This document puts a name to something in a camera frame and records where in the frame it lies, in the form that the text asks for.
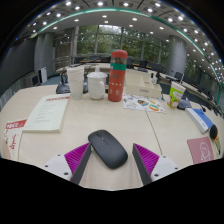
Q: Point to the black conference microphone console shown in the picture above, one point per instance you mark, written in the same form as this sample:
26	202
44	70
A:
184	105

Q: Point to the cream cardboard box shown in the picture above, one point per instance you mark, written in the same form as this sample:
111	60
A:
141	87

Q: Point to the dark office chairs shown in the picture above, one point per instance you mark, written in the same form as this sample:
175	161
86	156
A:
156	67

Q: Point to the stack of white paper cups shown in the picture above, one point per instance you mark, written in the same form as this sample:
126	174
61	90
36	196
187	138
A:
76	83

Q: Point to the green printed paper cup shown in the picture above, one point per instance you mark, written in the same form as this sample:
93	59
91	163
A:
175	96

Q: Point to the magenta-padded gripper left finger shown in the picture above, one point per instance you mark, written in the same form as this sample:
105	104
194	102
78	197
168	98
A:
77	157

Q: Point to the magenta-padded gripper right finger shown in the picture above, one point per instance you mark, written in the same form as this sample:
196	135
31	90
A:
146	159

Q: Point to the red and white leaflet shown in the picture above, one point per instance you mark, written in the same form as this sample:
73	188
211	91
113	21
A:
12	140

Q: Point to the pink mouse pad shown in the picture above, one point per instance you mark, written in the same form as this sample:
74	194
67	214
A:
200	150

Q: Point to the blue and white book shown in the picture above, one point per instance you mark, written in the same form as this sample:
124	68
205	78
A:
199	119

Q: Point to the colourful sticker sheet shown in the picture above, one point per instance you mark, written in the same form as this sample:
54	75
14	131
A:
143	103

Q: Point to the white lidded mug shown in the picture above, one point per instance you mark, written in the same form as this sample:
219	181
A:
96	86

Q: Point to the red bottle with green band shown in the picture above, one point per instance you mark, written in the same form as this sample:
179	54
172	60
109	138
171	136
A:
117	80

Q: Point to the cream booklet with red title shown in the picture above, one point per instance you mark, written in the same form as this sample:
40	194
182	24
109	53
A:
46	113

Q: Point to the black microphone base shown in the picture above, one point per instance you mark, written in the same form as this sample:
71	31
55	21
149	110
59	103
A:
62	88

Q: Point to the black computer mouse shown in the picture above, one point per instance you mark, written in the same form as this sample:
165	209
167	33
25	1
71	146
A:
108	148

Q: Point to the ceiling lights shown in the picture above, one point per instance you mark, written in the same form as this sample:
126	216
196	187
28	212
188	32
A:
126	4

